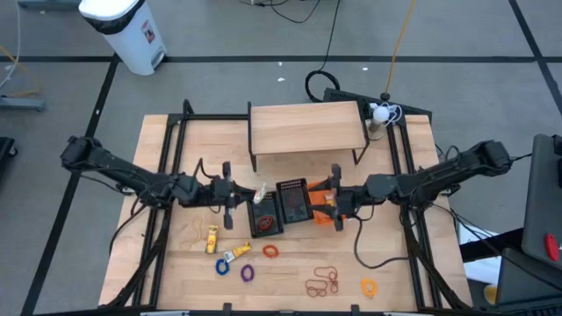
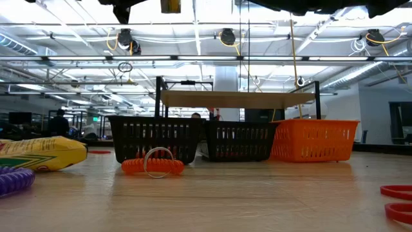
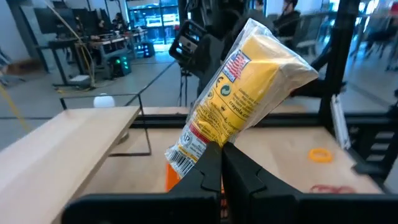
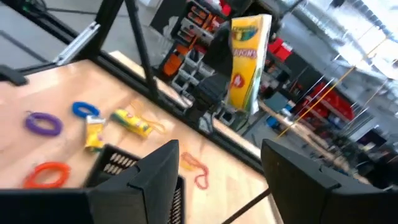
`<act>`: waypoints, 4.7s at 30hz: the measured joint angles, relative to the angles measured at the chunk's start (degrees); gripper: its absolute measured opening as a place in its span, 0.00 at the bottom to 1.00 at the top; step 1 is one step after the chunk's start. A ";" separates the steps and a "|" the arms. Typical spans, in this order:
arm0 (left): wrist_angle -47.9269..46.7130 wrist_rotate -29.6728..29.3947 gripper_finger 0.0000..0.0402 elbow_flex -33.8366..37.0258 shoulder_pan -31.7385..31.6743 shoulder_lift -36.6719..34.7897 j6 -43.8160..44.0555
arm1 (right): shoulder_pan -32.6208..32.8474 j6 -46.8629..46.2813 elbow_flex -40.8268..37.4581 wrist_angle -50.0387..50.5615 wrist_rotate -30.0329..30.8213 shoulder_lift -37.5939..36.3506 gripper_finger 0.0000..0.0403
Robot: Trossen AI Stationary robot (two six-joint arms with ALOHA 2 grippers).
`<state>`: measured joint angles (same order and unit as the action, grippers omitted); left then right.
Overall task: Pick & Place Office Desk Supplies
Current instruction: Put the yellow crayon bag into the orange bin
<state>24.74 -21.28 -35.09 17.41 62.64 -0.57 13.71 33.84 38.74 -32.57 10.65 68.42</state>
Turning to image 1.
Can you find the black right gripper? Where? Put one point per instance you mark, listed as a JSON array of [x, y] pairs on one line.
[[351, 199]]

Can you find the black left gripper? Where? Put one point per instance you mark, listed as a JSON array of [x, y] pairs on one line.
[[215, 193]]

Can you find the orange plastic slotted basket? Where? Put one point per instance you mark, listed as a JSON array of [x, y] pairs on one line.
[[322, 218]]

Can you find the black plastic slotted basket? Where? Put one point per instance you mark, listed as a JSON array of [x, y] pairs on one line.
[[303, 215], [275, 210]]

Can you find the yellow rubber band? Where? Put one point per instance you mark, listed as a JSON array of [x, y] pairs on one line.
[[201, 230]]

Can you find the red rubber band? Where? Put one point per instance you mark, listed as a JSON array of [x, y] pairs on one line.
[[337, 285], [326, 267], [307, 289]]

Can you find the purple spiral coil wristband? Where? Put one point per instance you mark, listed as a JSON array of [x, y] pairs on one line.
[[242, 273]]

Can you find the blue spiral coil wristband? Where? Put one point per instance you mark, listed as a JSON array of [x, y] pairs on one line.
[[217, 267]]

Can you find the yellow spiral coil wristband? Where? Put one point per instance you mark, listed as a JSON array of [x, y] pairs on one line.
[[363, 287]]

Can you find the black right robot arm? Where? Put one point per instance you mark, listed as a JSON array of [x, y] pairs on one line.
[[439, 175]]

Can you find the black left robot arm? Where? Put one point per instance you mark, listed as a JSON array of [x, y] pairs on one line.
[[114, 169]]

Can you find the wooden shelf riser black legs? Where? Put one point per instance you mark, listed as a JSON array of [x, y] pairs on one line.
[[307, 127]]

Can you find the white bulb lamp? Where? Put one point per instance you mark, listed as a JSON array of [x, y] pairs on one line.
[[380, 114]]

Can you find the black equipment plate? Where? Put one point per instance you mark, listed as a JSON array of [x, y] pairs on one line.
[[347, 94]]

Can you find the white sheet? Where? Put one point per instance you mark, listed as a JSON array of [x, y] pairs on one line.
[[478, 263]]

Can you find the yellow round object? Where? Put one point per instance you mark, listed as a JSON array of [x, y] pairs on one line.
[[490, 293]]

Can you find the white trash can black bag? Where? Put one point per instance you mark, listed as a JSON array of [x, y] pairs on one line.
[[131, 44]]

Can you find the grey laptop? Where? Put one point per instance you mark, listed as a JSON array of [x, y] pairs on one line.
[[518, 281]]

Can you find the grey monitor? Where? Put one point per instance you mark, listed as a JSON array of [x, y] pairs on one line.
[[542, 197]]

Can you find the red emergency button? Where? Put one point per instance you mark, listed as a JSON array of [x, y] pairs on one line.
[[552, 248]]

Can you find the grey stand foot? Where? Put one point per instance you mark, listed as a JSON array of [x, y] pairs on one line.
[[22, 104]]

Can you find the black aluminium rig frame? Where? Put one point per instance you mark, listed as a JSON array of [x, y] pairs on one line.
[[211, 117]]

